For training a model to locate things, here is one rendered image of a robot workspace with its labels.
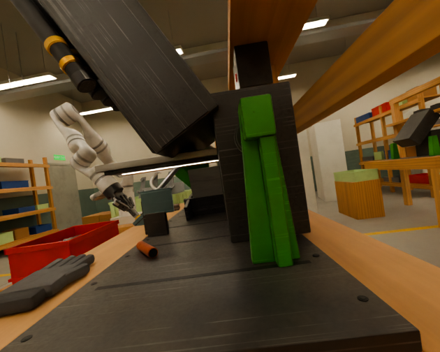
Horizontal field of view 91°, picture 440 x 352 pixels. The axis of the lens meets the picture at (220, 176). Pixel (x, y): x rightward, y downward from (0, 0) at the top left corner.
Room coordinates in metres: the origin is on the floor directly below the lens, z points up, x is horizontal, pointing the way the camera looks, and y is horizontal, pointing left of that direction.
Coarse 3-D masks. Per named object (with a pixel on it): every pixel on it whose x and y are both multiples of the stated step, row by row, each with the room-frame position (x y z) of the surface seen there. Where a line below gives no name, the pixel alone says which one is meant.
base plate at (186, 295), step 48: (144, 240) 0.62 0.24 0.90; (192, 240) 0.55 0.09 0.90; (96, 288) 0.35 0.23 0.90; (144, 288) 0.33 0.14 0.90; (192, 288) 0.31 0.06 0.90; (240, 288) 0.29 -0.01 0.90; (288, 288) 0.27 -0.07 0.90; (336, 288) 0.26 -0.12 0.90; (48, 336) 0.25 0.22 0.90; (96, 336) 0.24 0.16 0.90; (144, 336) 0.22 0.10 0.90; (192, 336) 0.21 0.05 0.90; (240, 336) 0.21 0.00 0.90; (288, 336) 0.20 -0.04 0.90; (336, 336) 0.19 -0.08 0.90; (384, 336) 0.18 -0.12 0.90
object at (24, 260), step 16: (96, 224) 0.98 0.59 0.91; (112, 224) 0.93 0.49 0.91; (32, 240) 0.77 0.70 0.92; (48, 240) 0.84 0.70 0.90; (64, 240) 0.85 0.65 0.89; (80, 240) 0.72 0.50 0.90; (96, 240) 0.81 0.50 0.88; (16, 256) 0.68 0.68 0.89; (32, 256) 0.68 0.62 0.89; (48, 256) 0.68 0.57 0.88; (64, 256) 0.68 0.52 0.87; (16, 272) 0.68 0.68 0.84; (32, 272) 0.68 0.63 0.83
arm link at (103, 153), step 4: (104, 140) 1.19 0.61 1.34; (104, 144) 1.18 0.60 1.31; (96, 148) 1.15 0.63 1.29; (100, 148) 1.16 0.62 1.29; (104, 148) 1.18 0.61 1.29; (108, 148) 1.21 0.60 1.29; (96, 152) 1.17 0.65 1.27; (100, 152) 1.18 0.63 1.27; (104, 152) 1.19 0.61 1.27; (108, 152) 1.22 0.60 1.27; (100, 156) 1.20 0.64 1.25; (104, 156) 1.21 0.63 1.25; (108, 156) 1.24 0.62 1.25; (104, 160) 1.23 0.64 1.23; (108, 160) 1.25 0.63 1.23; (112, 160) 1.30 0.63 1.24; (116, 176) 1.33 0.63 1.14
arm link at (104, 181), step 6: (96, 180) 0.86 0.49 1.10; (102, 180) 0.86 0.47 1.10; (108, 180) 0.87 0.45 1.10; (114, 180) 0.88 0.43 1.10; (102, 186) 0.86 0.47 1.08; (96, 192) 0.87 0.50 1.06; (102, 192) 0.87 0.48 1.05; (90, 198) 0.86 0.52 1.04; (96, 198) 0.87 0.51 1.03; (102, 198) 0.92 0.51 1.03
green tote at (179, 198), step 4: (184, 192) 1.84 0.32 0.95; (188, 192) 1.92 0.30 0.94; (176, 196) 1.68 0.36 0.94; (180, 196) 1.75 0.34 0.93; (184, 196) 1.84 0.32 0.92; (188, 196) 1.92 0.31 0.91; (136, 200) 1.74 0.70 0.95; (140, 200) 1.74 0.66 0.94; (176, 200) 1.67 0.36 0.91; (180, 200) 1.74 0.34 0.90; (108, 204) 1.80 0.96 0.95; (136, 204) 1.75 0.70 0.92; (140, 204) 1.74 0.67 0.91; (112, 208) 1.79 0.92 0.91; (116, 208) 1.79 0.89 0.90; (136, 208) 1.75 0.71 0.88; (140, 208) 1.74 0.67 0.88; (112, 212) 1.80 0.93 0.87; (116, 212) 1.79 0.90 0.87; (112, 216) 1.80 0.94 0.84; (116, 216) 1.79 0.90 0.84
